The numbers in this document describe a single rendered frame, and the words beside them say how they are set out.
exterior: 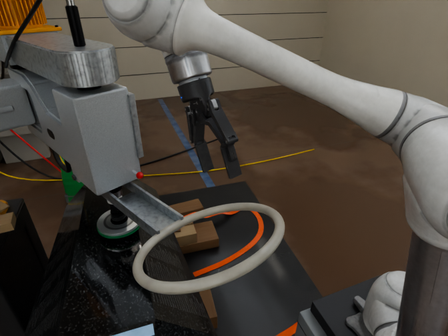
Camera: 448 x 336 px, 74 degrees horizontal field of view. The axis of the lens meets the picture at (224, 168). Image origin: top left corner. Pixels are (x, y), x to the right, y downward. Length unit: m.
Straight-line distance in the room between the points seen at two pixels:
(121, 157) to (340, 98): 0.95
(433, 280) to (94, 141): 1.11
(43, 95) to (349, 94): 1.36
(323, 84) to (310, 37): 6.91
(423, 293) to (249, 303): 1.66
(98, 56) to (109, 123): 0.26
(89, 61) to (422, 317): 1.16
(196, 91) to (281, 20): 6.48
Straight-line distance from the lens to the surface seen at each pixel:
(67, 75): 1.20
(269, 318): 2.22
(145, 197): 1.35
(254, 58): 0.51
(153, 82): 6.36
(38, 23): 1.82
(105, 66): 1.19
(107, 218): 1.64
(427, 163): 0.55
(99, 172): 1.32
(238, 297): 2.29
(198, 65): 0.64
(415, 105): 0.68
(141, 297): 1.33
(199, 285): 0.78
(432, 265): 0.67
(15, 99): 1.85
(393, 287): 1.05
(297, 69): 0.57
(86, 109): 1.22
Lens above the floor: 1.86
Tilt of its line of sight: 30 degrees down
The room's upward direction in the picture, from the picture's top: straight up
